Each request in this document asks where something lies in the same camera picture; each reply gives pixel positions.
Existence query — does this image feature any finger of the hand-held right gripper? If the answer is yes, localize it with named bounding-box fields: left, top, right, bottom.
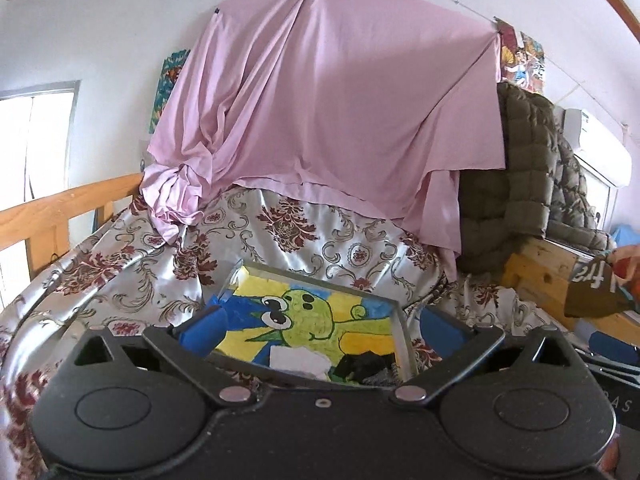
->
left=582, top=345, right=640, bottom=386

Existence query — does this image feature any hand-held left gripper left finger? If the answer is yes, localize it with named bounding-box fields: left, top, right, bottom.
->
left=70, top=307, right=256, bottom=408

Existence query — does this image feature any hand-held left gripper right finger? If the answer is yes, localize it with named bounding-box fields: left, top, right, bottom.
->
left=392, top=306, right=577, bottom=407

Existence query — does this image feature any grey tray with painted cartoon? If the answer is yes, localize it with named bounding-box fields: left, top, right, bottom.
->
left=202, top=260, right=426, bottom=391

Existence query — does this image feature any brown printed cloth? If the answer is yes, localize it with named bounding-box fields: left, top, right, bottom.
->
left=564, top=252, right=632, bottom=319

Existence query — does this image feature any black cloth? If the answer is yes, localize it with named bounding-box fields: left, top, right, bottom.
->
left=332, top=351, right=402, bottom=387

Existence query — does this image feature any floral satin blanket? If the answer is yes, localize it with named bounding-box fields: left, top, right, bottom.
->
left=0, top=186, right=576, bottom=480

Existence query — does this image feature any small white cloth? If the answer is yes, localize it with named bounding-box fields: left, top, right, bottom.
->
left=270, top=347, right=332, bottom=382

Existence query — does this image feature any wooden crate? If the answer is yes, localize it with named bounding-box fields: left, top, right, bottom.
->
left=500, top=236, right=640, bottom=346

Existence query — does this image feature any light blue cloth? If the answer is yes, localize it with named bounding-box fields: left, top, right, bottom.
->
left=611, top=224, right=640, bottom=250

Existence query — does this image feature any olive puffer jacket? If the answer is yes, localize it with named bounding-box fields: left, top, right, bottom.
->
left=457, top=81, right=612, bottom=275

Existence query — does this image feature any white air conditioner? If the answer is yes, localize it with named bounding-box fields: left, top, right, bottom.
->
left=562, top=107, right=633, bottom=187

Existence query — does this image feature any window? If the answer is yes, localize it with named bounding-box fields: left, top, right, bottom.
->
left=0, top=80, right=81, bottom=308

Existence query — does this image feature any pink hanging sheet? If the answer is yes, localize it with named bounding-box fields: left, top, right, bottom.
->
left=140, top=0, right=507, bottom=270

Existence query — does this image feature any wooden bed rail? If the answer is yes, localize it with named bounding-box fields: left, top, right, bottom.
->
left=0, top=172, right=145, bottom=310

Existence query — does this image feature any colourful wall poster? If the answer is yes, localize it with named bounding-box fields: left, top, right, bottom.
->
left=147, top=49, right=192, bottom=135

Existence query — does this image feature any cartoon wall poster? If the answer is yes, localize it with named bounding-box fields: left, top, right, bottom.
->
left=495, top=19, right=547, bottom=95

